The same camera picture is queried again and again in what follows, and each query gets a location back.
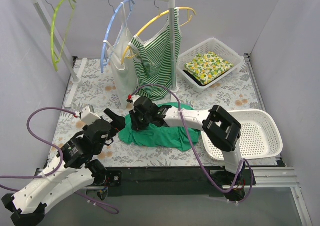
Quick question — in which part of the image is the green striped tank top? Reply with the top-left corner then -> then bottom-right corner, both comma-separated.
128,15 -> 173,100

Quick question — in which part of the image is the blue hanger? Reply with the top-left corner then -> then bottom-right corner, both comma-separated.
100,0 -> 136,73

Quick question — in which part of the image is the white laundry basket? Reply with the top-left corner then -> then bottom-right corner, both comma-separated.
201,109 -> 284,161

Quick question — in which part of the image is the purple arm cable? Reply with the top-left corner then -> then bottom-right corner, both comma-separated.
131,84 -> 255,194
0,106 -> 120,214

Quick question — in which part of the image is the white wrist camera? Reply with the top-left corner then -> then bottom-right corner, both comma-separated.
80,104 -> 101,125
126,94 -> 136,105

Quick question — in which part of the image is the floral table mat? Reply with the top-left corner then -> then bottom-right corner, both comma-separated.
53,59 -> 261,167

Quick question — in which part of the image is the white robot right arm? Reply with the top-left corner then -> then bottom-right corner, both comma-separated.
127,95 -> 247,193

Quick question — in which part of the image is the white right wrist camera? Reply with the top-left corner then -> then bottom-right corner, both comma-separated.
126,94 -> 136,105

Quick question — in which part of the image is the black folded cloth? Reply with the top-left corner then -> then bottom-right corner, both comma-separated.
183,70 -> 204,86

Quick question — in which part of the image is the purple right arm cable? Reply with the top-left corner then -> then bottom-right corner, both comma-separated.
131,84 -> 255,194

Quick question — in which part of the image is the lime green hanger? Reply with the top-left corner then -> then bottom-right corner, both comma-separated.
44,0 -> 77,71

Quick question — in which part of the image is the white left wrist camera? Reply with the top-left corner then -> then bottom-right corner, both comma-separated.
80,104 -> 101,125

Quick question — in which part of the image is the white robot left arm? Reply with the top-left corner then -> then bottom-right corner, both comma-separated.
1,106 -> 126,225

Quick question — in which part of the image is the lemon print folded cloth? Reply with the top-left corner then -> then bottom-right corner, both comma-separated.
183,51 -> 234,86

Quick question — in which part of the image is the white basket with cloths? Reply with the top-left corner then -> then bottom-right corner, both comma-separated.
176,38 -> 245,92

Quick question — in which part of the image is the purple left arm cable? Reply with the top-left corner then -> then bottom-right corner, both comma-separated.
0,106 -> 120,214

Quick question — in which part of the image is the yellow hanger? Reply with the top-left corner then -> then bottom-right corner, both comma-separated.
121,6 -> 197,64

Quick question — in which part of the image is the white clothes rack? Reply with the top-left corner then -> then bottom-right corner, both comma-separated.
22,0 -> 180,108

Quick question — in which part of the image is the white tank top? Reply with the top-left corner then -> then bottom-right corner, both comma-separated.
100,0 -> 138,109

